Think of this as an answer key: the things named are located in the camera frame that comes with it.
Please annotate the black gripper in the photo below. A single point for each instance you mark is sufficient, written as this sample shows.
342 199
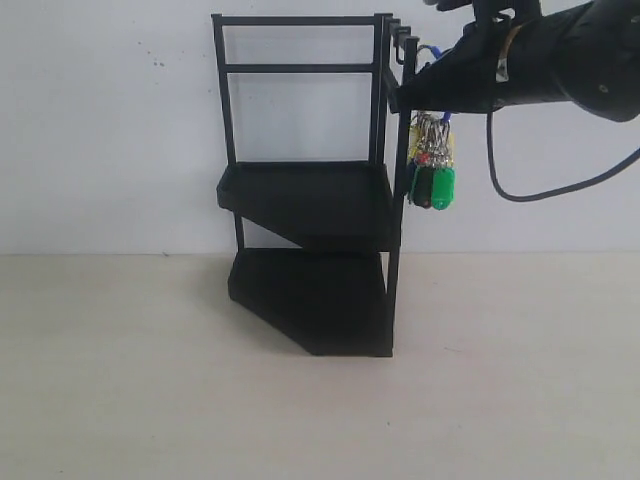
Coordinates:
504 58

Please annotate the colourful key tag bunch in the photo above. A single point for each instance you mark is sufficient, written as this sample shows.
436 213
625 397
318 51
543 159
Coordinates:
430 166

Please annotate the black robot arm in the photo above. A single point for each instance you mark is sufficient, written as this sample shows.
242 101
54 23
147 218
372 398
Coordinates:
597 61

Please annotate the black metal shelf rack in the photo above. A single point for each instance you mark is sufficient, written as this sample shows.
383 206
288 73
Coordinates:
318 243

